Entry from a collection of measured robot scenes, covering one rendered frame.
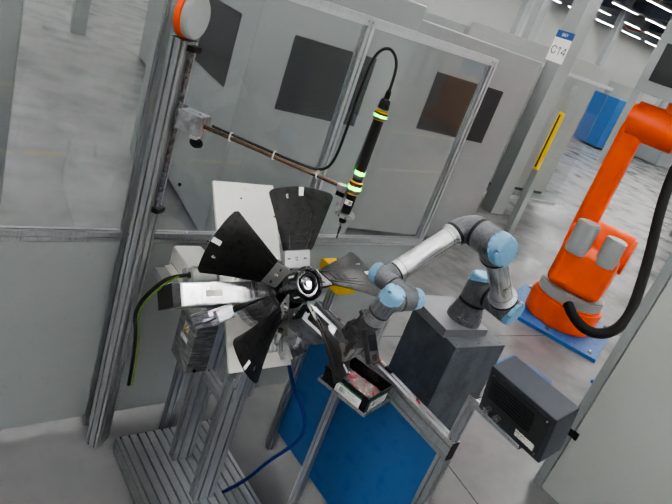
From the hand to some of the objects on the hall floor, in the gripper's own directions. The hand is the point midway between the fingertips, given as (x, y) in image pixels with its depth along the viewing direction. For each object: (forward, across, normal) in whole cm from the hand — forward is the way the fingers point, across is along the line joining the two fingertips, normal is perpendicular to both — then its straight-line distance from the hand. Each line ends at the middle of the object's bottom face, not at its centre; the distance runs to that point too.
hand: (345, 360), depth 211 cm
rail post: (+110, -31, -21) cm, 116 cm away
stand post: (+110, +18, -21) cm, 114 cm away
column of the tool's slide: (+118, +46, -46) cm, 135 cm away
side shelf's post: (+117, +16, -42) cm, 125 cm away
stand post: (+104, +18, +1) cm, 105 cm away
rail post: (+84, -31, +61) cm, 109 cm away
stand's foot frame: (+106, +18, -8) cm, 108 cm away
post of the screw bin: (+97, -13, +21) cm, 100 cm away
